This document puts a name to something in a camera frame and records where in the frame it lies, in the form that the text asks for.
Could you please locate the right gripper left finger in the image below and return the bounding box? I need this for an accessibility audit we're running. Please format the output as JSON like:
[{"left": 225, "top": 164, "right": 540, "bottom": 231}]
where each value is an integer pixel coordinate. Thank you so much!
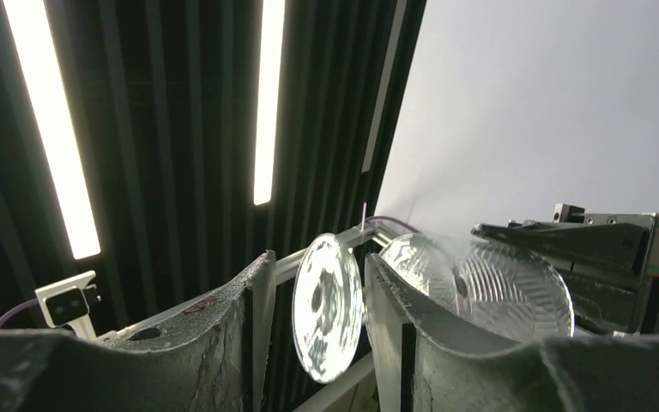
[{"left": 0, "top": 251, "right": 276, "bottom": 411}]

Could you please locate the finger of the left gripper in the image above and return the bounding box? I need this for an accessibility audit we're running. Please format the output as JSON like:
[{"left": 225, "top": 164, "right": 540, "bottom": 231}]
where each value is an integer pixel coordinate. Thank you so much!
[{"left": 471, "top": 221, "right": 656, "bottom": 334}]

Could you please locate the white overhead camera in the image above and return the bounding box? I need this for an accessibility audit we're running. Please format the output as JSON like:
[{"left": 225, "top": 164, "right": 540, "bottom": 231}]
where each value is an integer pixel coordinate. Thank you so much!
[{"left": 34, "top": 270, "right": 101, "bottom": 340}]

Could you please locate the clear short wine glass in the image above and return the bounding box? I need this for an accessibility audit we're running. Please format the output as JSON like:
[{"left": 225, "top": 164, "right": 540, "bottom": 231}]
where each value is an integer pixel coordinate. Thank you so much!
[{"left": 292, "top": 233, "right": 575, "bottom": 384}]

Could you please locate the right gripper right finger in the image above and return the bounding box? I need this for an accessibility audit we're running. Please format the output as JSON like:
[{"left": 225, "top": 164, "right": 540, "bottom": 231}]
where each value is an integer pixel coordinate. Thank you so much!
[{"left": 365, "top": 254, "right": 659, "bottom": 411}]

